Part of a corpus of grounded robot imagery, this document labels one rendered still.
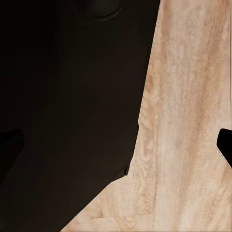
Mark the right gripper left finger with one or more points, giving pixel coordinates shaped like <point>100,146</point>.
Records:
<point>12,144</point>

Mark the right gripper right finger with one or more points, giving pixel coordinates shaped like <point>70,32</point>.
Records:
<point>224,143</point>

